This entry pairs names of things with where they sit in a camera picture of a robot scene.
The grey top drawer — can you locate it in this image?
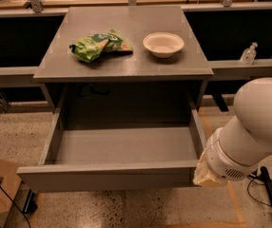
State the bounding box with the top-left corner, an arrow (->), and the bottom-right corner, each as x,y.
16,88 -> 206,194

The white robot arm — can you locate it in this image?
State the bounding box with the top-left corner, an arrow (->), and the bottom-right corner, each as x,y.
193,78 -> 272,187

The grey drawer cabinet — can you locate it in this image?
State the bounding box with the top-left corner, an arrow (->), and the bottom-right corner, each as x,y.
32,5 -> 214,131

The clear sanitizer pump bottle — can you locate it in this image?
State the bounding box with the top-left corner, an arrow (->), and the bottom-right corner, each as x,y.
240,42 -> 258,66

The white paper bowl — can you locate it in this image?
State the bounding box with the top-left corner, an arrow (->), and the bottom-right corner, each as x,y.
143,32 -> 185,58

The green chip bag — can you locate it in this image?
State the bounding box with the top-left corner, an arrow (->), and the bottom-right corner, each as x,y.
69,29 -> 133,63

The black cable at right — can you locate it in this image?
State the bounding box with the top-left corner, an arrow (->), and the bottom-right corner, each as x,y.
245,152 -> 272,207

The grey metal shelf rail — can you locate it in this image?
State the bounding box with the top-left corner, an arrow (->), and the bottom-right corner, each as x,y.
0,59 -> 272,88

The black cable on box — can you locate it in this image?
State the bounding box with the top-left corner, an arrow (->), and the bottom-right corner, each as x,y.
0,173 -> 32,228

